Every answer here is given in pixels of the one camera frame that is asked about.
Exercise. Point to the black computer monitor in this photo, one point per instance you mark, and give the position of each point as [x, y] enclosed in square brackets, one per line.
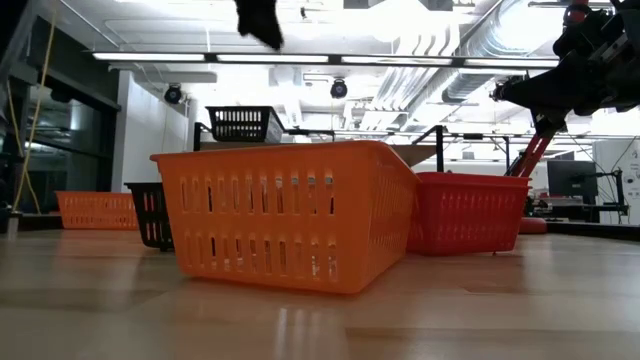
[572, 179]

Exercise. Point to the white cabinet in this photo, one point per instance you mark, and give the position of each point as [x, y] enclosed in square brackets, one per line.
[617, 170]

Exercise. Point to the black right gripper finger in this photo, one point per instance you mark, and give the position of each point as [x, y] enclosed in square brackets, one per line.
[550, 99]
[550, 77]

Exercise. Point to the red plastic basket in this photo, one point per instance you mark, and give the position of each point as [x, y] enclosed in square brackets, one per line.
[470, 182]

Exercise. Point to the silver ventilation duct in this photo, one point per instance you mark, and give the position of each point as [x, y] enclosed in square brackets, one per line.
[465, 87]

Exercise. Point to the orange plastic basket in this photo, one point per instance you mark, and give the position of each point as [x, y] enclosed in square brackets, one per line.
[280, 165]
[95, 196]

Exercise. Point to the black plastic basket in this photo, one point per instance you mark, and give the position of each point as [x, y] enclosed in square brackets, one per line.
[150, 186]
[240, 111]

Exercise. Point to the long ceiling light bar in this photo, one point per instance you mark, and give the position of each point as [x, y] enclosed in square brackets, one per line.
[150, 56]

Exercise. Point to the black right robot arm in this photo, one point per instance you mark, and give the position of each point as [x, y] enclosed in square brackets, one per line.
[632, 75]

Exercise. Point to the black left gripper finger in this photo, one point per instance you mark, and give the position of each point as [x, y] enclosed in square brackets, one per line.
[257, 17]

